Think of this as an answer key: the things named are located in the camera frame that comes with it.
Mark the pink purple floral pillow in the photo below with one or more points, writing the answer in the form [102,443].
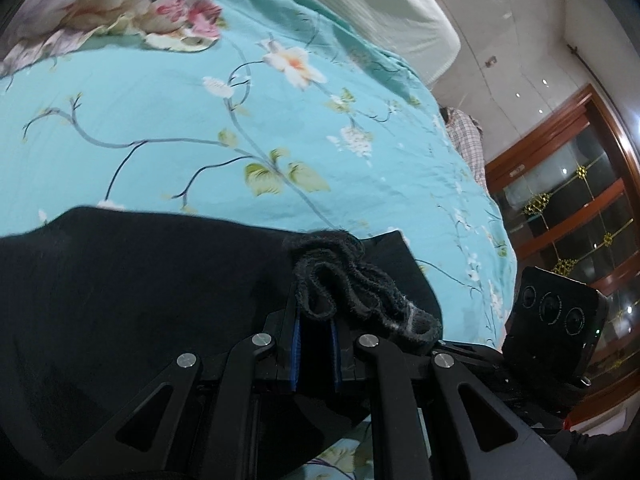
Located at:
[51,28]

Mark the black pants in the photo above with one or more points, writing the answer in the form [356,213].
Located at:
[97,303]

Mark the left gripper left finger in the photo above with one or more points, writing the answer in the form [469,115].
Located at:
[284,328]

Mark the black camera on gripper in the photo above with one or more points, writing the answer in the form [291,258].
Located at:
[556,324]

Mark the wooden glass door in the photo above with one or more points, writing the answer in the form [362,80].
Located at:
[569,197]

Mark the plaid cloth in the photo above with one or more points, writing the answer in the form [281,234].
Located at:
[467,135]

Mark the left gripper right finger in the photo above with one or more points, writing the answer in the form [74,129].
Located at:
[346,367]

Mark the turquoise floral bed sheet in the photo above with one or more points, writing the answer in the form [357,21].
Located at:
[289,121]

